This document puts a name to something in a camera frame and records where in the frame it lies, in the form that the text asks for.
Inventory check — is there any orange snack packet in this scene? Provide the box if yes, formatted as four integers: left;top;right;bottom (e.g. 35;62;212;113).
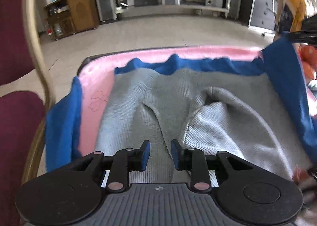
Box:
298;44;317;81

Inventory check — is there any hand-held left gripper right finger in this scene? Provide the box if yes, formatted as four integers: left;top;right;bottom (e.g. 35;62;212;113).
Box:
171;139;258;194

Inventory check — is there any black table frame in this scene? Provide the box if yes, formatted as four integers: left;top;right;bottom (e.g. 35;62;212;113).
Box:
79;46;189;76

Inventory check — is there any orange juice bottle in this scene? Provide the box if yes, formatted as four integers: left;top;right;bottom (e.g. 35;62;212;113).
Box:
277;0;308;35

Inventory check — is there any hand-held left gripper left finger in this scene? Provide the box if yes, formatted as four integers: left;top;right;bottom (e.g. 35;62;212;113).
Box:
62;140;151;194

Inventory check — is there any large maroon banquet chair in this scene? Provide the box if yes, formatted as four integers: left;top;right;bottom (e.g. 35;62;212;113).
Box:
0;0;57;226

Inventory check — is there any blue and grey sweater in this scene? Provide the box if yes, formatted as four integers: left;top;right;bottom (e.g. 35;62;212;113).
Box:
46;40;317;187

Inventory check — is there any grey drawer cabinet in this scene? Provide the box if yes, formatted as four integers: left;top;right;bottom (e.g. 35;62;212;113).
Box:
249;0;278;32

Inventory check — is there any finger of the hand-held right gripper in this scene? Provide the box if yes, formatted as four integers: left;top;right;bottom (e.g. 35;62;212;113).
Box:
300;15;317;29
282;31;317;44

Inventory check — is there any wooden cabinet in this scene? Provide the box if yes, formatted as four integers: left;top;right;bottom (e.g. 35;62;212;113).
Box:
45;0;99;41

